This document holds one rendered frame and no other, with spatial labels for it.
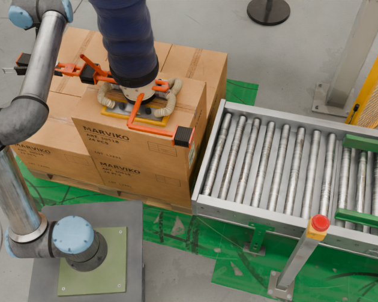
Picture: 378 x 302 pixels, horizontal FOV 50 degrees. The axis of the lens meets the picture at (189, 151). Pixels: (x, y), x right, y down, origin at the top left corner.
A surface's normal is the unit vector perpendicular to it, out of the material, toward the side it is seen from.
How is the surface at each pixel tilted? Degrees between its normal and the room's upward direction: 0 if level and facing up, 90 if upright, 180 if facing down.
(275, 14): 0
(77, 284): 4
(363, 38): 90
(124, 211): 0
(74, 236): 8
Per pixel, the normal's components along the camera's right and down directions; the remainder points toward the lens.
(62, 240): 0.09, -0.48
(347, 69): -0.27, 0.83
